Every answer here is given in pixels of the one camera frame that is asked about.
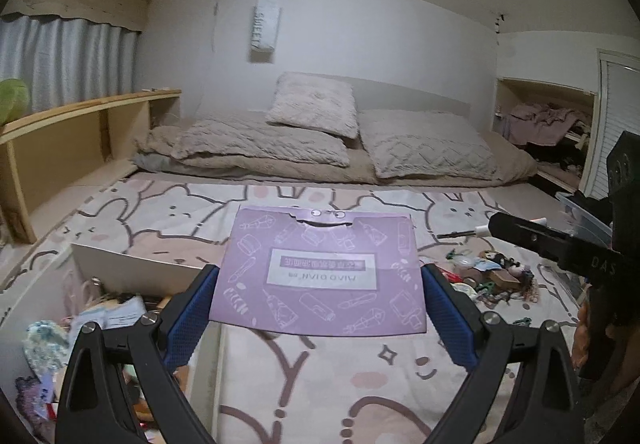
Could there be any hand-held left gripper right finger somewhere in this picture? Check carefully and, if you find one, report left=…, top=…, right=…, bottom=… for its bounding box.
left=421, top=264, right=586, bottom=444

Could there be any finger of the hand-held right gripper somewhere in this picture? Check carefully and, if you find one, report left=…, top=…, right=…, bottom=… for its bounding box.
left=486, top=212, right=627, bottom=278

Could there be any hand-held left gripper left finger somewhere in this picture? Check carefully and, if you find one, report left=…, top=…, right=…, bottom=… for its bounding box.
left=55, top=265, right=221, bottom=444

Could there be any white pen with black tip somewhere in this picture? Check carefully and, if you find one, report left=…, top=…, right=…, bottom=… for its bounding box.
left=437, top=225, right=495, bottom=239

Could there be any purple printed card packet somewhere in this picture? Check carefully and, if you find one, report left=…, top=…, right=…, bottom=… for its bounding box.
left=209, top=205, right=427, bottom=337

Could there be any white storage box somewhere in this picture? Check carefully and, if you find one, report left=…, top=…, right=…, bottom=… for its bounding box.
left=0, top=243, right=231, bottom=444

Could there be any clear plastic box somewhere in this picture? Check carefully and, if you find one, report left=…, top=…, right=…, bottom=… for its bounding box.
left=555, top=192, right=613, bottom=249

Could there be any white louvred door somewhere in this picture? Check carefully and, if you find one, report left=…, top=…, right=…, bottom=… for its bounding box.
left=580, top=48, right=640, bottom=205

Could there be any pile of clothes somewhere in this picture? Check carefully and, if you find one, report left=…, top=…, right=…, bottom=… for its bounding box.
left=502, top=102, right=591, bottom=147

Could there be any bunny print bed sheet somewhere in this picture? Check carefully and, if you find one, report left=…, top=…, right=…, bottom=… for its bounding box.
left=0, top=174, right=586, bottom=444

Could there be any floral fabric pouch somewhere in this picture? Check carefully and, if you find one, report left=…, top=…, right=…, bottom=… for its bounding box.
left=22, top=321, right=71, bottom=370

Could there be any beige quilted pillow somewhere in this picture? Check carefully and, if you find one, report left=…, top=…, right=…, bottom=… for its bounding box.
left=359, top=110, right=498, bottom=181

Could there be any beige fleece blanket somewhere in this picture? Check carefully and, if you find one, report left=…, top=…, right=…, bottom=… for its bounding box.
left=132, top=111, right=538, bottom=187

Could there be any purple lace cloth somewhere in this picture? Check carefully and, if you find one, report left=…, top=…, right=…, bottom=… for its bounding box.
left=14, top=376, right=57, bottom=444

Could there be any beige quilted duvet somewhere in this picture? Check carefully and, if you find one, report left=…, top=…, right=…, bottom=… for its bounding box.
left=171, top=116, right=351, bottom=169

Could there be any wooden bedside shelf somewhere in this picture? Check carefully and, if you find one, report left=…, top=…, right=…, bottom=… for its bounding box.
left=0, top=88, right=182, bottom=245

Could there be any fluffy beige pillow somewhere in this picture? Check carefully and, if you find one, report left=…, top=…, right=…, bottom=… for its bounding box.
left=265, top=72, right=360, bottom=139

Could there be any green plush toy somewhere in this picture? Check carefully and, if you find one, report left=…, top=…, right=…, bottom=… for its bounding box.
left=0, top=78, right=30, bottom=127

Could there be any grey curtain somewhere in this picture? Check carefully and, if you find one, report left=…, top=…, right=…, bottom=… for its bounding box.
left=0, top=14, right=140, bottom=117

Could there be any white hanging paper bag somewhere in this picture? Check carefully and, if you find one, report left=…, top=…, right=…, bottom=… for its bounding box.
left=248, top=0, right=282, bottom=64

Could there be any pink cable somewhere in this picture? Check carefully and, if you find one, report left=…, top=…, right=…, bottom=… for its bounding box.
left=62, top=274, right=101, bottom=319

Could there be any wall closet niche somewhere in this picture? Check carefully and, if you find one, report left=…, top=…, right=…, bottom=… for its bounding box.
left=492, top=76, right=598, bottom=195

